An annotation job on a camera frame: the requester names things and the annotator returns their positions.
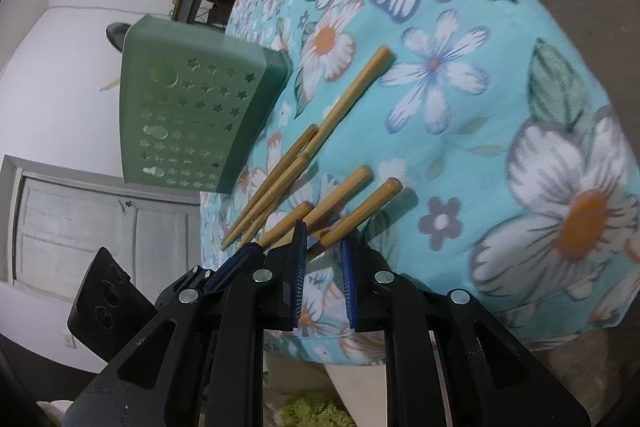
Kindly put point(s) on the white panel door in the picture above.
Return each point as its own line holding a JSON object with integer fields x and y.
{"x": 100, "y": 227}

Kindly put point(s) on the wooden chair with dark seat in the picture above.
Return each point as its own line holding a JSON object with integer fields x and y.
{"x": 116, "y": 36}

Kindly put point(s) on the blue floral blanket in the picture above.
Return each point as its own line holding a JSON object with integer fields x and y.
{"x": 450, "y": 132}

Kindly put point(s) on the round-ended wooden chopstick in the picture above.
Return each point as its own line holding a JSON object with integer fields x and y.
{"x": 370, "y": 207}

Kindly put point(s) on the green perforated utensil holder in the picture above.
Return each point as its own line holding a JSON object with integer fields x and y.
{"x": 190, "y": 107}

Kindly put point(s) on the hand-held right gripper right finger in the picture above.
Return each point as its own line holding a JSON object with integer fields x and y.
{"x": 348, "y": 287}

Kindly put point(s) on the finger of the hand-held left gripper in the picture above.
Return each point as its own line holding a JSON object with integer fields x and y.
{"x": 235, "y": 264}

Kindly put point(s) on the bundle of bamboo chopsticks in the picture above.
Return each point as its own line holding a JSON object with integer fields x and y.
{"x": 350, "y": 94}

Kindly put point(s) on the person's cream fleece robe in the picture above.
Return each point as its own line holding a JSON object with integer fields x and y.
{"x": 357, "y": 382}

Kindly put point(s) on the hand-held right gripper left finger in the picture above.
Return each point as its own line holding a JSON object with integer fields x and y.
{"x": 285, "y": 287}

